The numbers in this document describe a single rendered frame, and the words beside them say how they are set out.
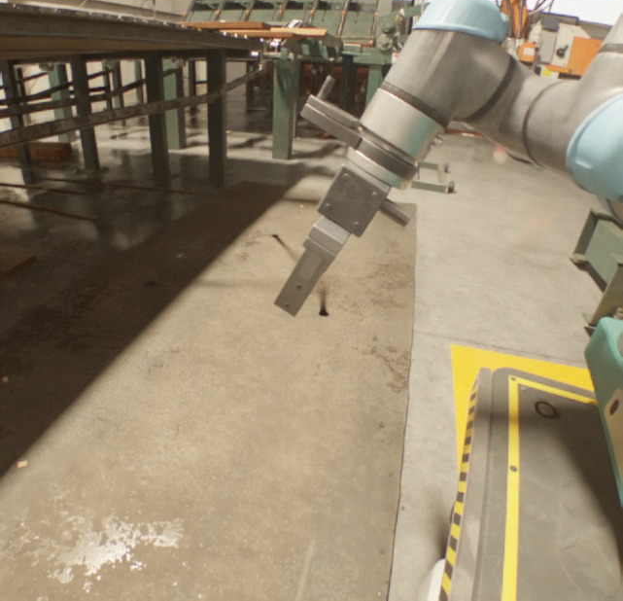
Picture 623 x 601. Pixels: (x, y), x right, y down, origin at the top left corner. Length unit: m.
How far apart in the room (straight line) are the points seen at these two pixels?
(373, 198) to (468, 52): 0.15
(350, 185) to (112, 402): 0.77
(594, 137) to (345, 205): 0.20
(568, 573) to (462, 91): 0.45
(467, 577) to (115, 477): 0.63
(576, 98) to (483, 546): 0.39
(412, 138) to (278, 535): 0.64
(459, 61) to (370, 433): 0.72
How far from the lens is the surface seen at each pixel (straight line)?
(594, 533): 0.51
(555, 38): 6.38
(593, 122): 0.30
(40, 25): 1.20
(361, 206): 0.35
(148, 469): 0.83
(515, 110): 0.38
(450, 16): 0.38
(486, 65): 0.39
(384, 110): 0.37
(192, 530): 0.76
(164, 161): 2.59
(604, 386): 0.52
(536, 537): 0.47
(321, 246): 0.33
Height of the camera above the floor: 0.69
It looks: 30 degrees down
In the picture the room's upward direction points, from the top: 3 degrees clockwise
